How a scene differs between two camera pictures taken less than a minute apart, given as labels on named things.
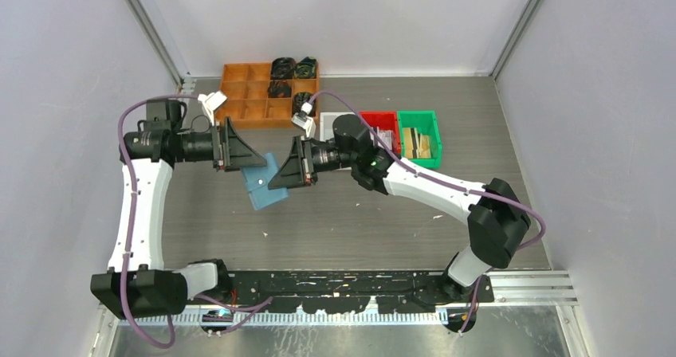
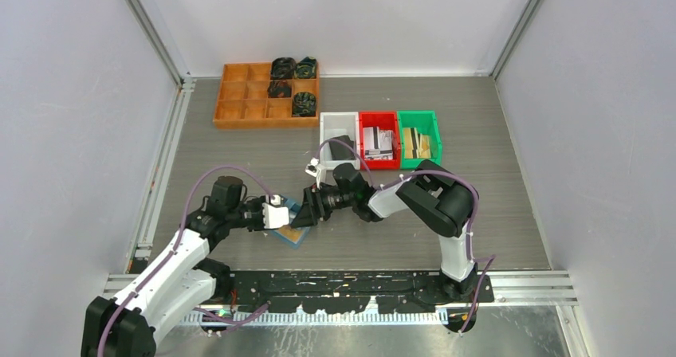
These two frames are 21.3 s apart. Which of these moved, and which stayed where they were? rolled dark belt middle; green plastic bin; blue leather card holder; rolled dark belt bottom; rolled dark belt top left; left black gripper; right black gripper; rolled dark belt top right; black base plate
Moved: blue leather card holder; left black gripper; right black gripper
Stayed: rolled dark belt bottom; black base plate; green plastic bin; rolled dark belt top left; rolled dark belt top right; rolled dark belt middle
